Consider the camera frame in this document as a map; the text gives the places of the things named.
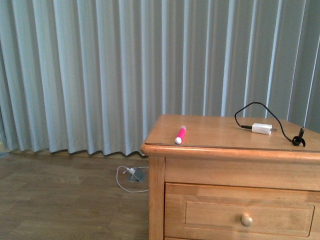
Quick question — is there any pink marker white cap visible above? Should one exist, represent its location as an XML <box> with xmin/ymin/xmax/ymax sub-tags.
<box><xmin>174</xmin><ymin>125</ymin><xmax>187</xmax><ymax>145</ymax></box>

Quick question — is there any wooden drawer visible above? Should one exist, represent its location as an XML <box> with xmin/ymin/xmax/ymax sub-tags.
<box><xmin>164</xmin><ymin>183</ymin><xmax>320</xmax><ymax>240</ymax></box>

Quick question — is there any round wooden drawer knob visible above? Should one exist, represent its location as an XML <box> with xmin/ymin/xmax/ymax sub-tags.
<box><xmin>240</xmin><ymin>213</ymin><xmax>254</xmax><ymax>228</ymax></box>

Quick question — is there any white plug in socket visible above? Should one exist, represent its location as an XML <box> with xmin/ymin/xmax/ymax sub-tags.
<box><xmin>123</xmin><ymin>168</ymin><xmax>136</xmax><ymax>175</ymax></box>

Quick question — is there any open grey floor socket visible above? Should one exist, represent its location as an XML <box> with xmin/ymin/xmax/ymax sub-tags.
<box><xmin>128</xmin><ymin>167</ymin><xmax>146</xmax><ymax>182</ymax></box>

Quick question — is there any wooden nightstand cabinet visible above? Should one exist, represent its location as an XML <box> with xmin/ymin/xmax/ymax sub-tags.
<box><xmin>141</xmin><ymin>114</ymin><xmax>320</xmax><ymax>240</ymax></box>

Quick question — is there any light grey pleated curtain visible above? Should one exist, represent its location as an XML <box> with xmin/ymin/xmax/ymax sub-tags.
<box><xmin>0</xmin><ymin>0</ymin><xmax>320</xmax><ymax>155</ymax></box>

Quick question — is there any white usb charger adapter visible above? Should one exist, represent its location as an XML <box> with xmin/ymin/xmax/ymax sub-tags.
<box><xmin>251</xmin><ymin>123</ymin><xmax>277</xmax><ymax>136</ymax></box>

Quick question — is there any white floor cable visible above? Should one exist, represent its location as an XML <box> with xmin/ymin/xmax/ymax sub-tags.
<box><xmin>116</xmin><ymin>165</ymin><xmax>150</xmax><ymax>194</ymax></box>

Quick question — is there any black usb cable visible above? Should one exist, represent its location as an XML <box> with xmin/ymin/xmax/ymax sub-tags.
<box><xmin>234</xmin><ymin>101</ymin><xmax>307</xmax><ymax>148</ymax></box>

